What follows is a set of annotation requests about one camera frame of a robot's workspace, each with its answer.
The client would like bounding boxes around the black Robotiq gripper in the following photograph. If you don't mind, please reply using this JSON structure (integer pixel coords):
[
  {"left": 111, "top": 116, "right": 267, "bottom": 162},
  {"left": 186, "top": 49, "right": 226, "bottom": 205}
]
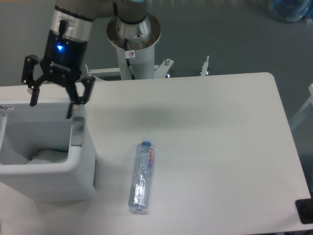
[{"left": 21, "top": 30, "right": 95, "bottom": 119}]

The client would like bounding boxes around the clear crushed plastic bottle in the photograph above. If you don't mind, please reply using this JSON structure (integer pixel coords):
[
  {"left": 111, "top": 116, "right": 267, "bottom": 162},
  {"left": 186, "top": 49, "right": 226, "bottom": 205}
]
[{"left": 128, "top": 138, "right": 155, "bottom": 212}]

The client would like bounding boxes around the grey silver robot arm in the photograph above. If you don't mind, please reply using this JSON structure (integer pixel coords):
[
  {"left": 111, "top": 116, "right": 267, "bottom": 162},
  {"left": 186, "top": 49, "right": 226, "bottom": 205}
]
[{"left": 21, "top": 0, "right": 148, "bottom": 118}]

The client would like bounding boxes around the white open trash can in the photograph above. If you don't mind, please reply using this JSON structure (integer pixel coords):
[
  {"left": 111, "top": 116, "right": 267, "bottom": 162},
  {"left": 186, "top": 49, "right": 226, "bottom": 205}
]
[{"left": 0, "top": 98, "right": 96, "bottom": 201}]

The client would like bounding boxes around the blue plastic bag on floor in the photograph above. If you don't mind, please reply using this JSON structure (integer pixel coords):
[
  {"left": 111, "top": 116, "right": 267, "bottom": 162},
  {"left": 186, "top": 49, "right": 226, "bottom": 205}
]
[{"left": 268, "top": 0, "right": 313, "bottom": 23}]

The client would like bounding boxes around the black device at table edge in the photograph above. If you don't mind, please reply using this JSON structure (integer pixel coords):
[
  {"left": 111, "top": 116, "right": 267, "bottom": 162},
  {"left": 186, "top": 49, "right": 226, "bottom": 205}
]
[{"left": 295, "top": 198, "right": 313, "bottom": 224}]

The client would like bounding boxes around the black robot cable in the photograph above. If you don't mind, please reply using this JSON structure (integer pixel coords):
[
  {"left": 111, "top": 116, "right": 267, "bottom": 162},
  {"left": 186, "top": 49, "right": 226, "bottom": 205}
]
[{"left": 123, "top": 38, "right": 136, "bottom": 80}]

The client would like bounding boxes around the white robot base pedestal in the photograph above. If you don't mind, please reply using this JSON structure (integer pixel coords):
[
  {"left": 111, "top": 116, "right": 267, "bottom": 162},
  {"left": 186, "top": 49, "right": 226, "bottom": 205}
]
[{"left": 107, "top": 13, "right": 161, "bottom": 67}]

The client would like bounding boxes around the white metal base frame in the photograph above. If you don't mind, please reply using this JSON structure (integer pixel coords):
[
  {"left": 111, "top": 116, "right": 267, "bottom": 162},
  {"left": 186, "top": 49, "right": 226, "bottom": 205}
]
[{"left": 84, "top": 55, "right": 210, "bottom": 81}]

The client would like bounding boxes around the white frame at right edge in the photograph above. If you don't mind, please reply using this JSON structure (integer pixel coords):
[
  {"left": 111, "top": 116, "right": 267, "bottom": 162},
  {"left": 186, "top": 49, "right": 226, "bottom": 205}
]
[{"left": 290, "top": 84, "right": 313, "bottom": 131}]

